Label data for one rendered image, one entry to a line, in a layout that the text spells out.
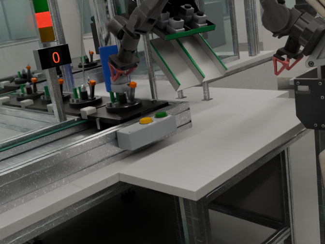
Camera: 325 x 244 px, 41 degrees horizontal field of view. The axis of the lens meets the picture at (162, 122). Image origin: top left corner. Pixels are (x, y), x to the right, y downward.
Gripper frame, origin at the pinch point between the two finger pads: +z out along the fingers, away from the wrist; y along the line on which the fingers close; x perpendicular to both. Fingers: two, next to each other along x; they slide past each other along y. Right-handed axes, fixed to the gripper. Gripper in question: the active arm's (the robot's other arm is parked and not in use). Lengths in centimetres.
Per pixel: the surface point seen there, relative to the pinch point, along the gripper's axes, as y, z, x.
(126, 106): 3.3, 4.2, 10.7
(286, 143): -27, -10, 59
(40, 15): 20.6, -14.5, -24.2
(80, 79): -58, 85, -81
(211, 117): -29.5, 7.4, 27.8
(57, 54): 17.8, -4.1, -14.7
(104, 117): 11.9, 7.5, 9.8
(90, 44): -393, 384, -430
